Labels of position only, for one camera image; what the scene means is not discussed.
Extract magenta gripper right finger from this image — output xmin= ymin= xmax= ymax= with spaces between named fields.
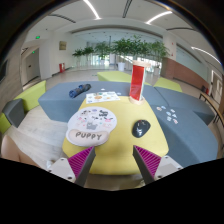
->
xmin=132 ymin=144 xmax=184 ymax=185

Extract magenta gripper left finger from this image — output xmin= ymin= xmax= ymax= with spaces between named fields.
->
xmin=49 ymin=145 xmax=97 ymax=188

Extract black computer mouse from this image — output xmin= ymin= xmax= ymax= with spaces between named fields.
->
xmin=132 ymin=120 xmax=151 ymax=138

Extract puppy print mouse pad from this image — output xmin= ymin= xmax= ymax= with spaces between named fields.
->
xmin=66 ymin=106 xmax=117 ymax=147

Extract yellow-green round table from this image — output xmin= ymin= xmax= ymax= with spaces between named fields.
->
xmin=62 ymin=96 xmax=169 ymax=175

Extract small stickers on sofa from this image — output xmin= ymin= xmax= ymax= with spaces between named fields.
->
xmin=156 ymin=106 xmax=178 ymax=124

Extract grey modular sofa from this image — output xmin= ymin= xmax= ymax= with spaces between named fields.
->
xmin=38 ymin=82 xmax=218 ymax=167

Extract white sticker sheet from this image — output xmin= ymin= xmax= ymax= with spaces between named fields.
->
xmin=86 ymin=92 xmax=119 ymax=104

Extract rolled dark blue cloth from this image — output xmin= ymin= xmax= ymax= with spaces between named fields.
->
xmin=69 ymin=84 xmax=91 ymax=98

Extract green bench seat left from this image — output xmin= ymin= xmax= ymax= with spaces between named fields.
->
xmin=0 ymin=81 xmax=46 ymax=134

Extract grey chair back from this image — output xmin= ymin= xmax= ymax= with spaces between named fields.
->
xmin=3 ymin=99 xmax=25 ymax=128

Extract green ottoman far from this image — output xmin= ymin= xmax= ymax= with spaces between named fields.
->
xmin=97 ymin=71 xmax=131 ymax=83

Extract red fire extinguisher box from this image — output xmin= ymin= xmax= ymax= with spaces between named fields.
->
xmin=59 ymin=63 xmax=65 ymax=73

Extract potted green plant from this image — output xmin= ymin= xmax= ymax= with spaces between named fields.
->
xmin=112 ymin=38 xmax=134 ymax=72

